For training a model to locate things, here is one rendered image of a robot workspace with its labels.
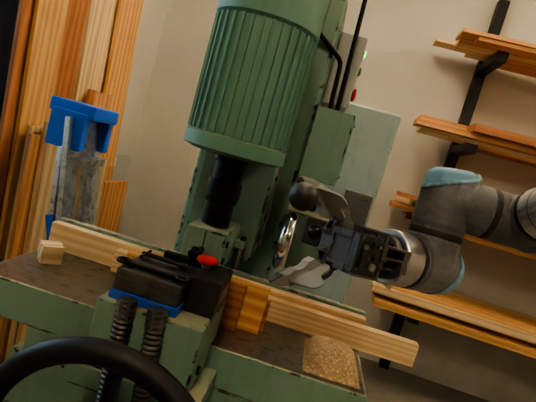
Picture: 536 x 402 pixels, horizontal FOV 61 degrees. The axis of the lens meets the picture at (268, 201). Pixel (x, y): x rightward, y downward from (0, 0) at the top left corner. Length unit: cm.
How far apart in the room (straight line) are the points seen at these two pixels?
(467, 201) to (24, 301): 71
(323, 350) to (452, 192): 33
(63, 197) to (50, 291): 84
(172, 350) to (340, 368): 25
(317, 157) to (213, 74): 31
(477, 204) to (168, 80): 274
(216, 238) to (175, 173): 251
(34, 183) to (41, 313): 136
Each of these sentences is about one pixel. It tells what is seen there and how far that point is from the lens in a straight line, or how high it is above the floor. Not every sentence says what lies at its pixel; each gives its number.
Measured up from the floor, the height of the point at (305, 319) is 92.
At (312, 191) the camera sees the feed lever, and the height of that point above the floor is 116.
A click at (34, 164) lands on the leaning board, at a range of 207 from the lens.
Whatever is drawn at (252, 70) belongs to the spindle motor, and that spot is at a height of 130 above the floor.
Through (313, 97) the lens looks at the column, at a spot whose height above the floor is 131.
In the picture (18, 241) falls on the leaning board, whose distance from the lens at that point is 213.
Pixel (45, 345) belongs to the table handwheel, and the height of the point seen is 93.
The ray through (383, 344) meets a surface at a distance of 83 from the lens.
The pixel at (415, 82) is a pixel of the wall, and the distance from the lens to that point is 311.
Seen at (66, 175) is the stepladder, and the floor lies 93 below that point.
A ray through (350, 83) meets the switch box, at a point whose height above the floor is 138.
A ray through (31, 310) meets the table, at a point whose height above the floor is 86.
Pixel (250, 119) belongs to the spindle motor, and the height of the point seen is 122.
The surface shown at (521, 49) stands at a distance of 273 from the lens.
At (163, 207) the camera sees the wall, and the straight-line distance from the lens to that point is 330.
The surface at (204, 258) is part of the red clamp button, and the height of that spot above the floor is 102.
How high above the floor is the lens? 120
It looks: 7 degrees down
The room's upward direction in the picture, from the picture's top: 16 degrees clockwise
